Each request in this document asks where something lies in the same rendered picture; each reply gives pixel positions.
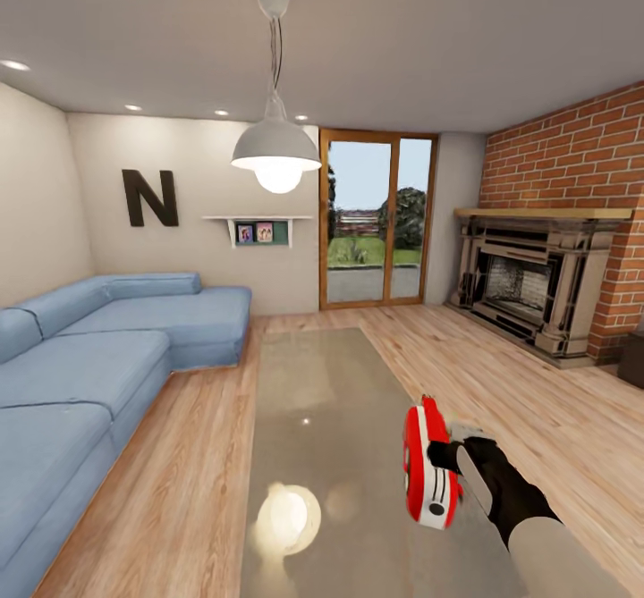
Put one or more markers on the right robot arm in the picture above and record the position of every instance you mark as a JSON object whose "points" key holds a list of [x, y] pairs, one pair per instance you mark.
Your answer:
{"points": [[551, 560]]}

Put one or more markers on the decorative sign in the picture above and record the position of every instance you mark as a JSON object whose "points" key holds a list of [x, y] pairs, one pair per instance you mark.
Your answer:
{"points": [[135, 185]]}

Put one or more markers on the sofa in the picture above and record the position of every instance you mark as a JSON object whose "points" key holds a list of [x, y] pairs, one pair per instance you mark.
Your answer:
{"points": [[80, 367]]}

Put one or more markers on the coffee table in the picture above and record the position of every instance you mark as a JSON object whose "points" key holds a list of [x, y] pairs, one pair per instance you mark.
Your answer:
{"points": [[327, 515]]}

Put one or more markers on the room light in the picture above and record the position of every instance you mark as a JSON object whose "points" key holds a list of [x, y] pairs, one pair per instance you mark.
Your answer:
{"points": [[275, 136]]}

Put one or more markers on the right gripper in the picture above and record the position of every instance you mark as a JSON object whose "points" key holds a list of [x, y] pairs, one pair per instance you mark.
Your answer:
{"points": [[441, 455]]}

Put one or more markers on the door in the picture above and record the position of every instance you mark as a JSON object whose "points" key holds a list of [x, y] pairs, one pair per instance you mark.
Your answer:
{"points": [[375, 199]]}

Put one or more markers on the radio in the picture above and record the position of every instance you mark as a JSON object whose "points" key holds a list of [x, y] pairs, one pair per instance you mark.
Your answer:
{"points": [[431, 492]]}

